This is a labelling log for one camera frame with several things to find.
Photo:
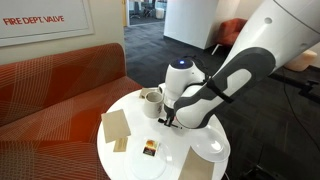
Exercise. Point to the brown napkin under mug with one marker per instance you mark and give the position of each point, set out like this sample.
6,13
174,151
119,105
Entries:
145,91

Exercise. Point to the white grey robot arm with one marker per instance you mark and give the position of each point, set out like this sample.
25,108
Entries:
276,33

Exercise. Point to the fire dept valve sign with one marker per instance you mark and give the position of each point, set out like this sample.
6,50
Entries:
27,21

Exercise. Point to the distant orange armchair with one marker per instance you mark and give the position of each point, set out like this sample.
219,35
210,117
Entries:
229,31

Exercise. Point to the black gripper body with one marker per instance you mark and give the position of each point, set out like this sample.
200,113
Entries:
169,113

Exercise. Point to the white cartoon print mug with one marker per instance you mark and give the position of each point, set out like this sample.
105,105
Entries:
153,104

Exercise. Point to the brown napkin beside large plate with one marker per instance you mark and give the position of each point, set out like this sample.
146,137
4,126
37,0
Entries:
196,168

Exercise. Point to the round white table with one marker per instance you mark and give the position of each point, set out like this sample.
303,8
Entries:
143,128

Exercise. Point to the small white plate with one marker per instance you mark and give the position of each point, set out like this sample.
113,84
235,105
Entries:
146,167

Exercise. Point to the brown napkin near small plate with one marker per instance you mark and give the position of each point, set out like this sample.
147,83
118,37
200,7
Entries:
115,125

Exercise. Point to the orange patterned sofa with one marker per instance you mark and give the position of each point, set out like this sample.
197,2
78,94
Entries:
50,112

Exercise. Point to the black and white marker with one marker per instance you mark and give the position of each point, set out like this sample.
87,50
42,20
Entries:
168,123

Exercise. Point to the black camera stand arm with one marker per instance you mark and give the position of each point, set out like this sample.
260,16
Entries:
304,87

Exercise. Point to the large white plate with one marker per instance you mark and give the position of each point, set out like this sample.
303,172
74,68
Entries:
209,144

